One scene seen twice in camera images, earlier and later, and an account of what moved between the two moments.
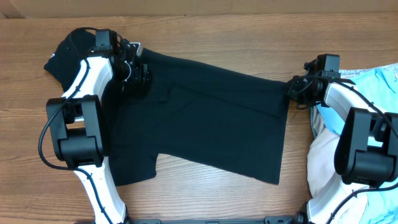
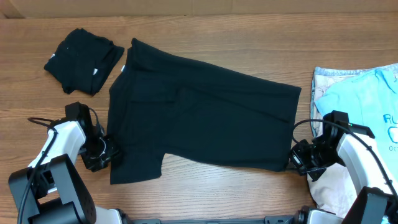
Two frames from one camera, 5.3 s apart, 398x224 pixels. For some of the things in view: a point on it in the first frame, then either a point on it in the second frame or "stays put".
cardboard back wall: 11,9 stays put
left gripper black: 140,78 to 104,154
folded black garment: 64,64 stays put
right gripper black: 294,90 to 302,158
